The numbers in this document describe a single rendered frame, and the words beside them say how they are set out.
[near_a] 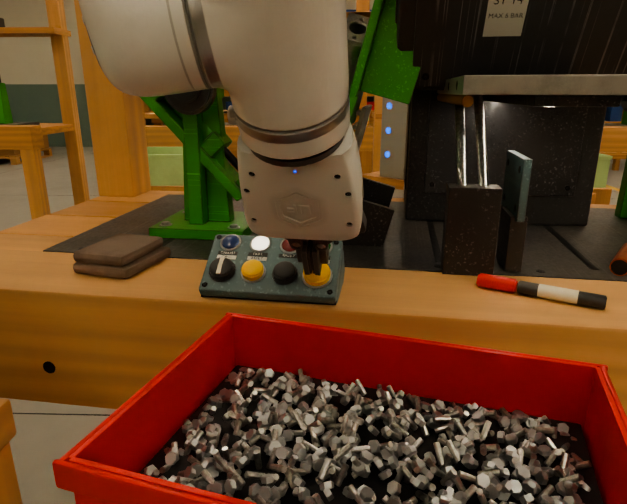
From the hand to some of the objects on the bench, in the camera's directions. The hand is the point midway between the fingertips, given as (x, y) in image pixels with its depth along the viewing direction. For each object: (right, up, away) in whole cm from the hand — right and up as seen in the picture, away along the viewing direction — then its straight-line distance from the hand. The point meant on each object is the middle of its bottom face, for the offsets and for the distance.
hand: (312, 252), depth 51 cm
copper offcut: (+40, -2, +15) cm, 43 cm away
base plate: (+19, +2, +33) cm, 39 cm away
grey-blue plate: (+26, -1, +16) cm, 30 cm away
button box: (-4, -8, +9) cm, 12 cm away
